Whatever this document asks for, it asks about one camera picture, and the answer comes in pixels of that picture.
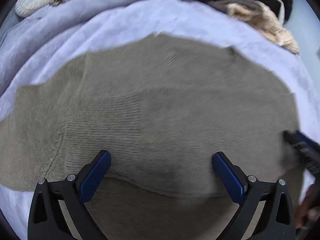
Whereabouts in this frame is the olive brown knit sweater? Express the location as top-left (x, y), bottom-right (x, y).
top-left (1, 35), bottom-right (302, 239)

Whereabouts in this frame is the person's right hand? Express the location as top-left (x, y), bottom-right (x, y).
top-left (295, 184), bottom-right (319, 229)

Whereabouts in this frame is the cream striped garment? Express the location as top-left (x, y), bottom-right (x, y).
top-left (226, 0), bottom-right (299, 54)

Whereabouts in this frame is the lavender plush blanket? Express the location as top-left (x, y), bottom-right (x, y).
top-left (1, 0), bottom-right (319, 239)

